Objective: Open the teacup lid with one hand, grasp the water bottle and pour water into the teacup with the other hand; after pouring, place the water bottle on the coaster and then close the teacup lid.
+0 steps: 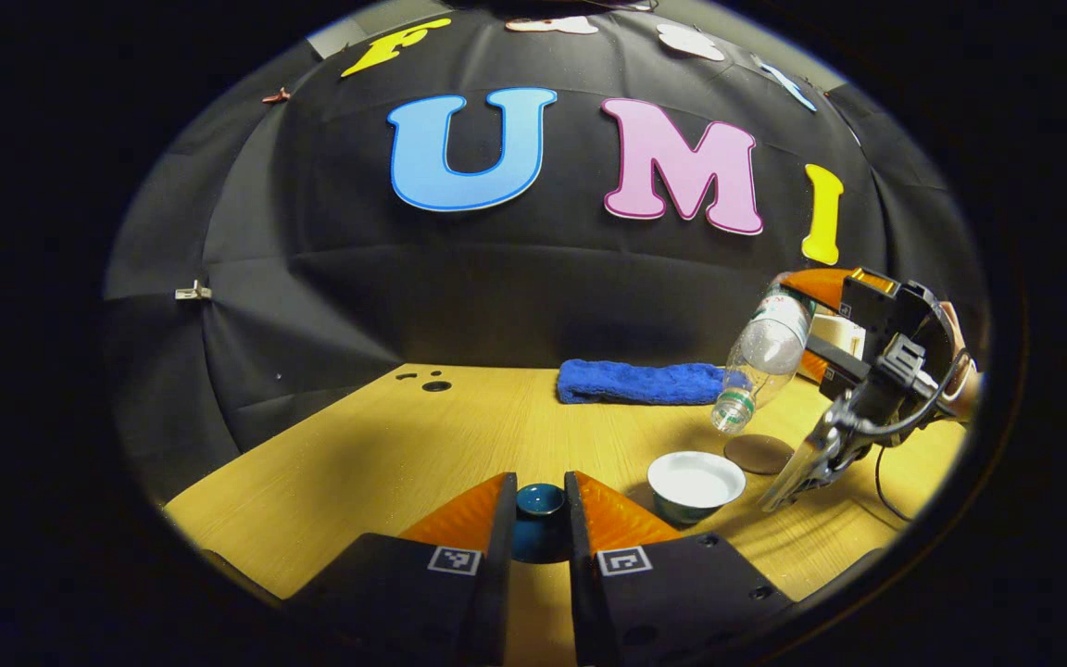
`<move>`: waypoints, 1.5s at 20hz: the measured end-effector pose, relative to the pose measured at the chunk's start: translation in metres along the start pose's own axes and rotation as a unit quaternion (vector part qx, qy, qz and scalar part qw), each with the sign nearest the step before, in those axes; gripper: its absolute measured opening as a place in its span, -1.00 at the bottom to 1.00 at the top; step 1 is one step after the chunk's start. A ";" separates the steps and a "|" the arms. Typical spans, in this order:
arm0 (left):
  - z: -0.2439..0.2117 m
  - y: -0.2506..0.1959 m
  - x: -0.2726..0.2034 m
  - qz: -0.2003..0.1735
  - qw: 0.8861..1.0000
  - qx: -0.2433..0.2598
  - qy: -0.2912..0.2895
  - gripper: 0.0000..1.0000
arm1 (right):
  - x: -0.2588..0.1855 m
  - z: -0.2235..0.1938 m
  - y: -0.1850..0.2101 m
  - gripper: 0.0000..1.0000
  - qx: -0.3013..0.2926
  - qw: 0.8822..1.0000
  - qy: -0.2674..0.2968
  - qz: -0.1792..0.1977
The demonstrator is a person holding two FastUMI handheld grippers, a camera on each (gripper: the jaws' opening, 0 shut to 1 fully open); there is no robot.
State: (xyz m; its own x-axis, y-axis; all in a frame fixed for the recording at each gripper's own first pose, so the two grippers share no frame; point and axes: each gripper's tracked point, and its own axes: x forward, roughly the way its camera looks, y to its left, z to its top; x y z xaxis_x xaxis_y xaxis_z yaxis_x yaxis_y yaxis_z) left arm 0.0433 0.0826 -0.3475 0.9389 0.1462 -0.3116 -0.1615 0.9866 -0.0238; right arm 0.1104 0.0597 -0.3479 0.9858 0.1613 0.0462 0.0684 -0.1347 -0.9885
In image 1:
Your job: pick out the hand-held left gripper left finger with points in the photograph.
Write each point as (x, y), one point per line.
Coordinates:
(487, 574)

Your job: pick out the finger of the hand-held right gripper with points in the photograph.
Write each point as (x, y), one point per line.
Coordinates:
(821, 285)
(837, 359)

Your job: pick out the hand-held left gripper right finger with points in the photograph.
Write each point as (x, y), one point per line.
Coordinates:
(584, 574)

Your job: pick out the blue teacup lid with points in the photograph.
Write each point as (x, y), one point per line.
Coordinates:
(540, 528)

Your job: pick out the clear plastic water bottle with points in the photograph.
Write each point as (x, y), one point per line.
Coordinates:
(765, 357)

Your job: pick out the round brown coaster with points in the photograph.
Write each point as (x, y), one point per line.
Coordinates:
(760, 456)

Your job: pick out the white teacup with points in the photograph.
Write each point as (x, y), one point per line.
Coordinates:
(696, 480)

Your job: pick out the white toaster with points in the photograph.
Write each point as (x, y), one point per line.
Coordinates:
(837, 332)

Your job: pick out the blue towel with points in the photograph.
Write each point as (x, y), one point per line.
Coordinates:
(635, 383)

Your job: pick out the black backdrop cloth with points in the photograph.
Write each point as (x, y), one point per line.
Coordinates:
(496, 278)

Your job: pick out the white clip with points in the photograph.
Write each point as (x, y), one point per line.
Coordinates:
(193, 292)

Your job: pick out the red clip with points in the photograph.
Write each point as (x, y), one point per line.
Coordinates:
(276, 95)

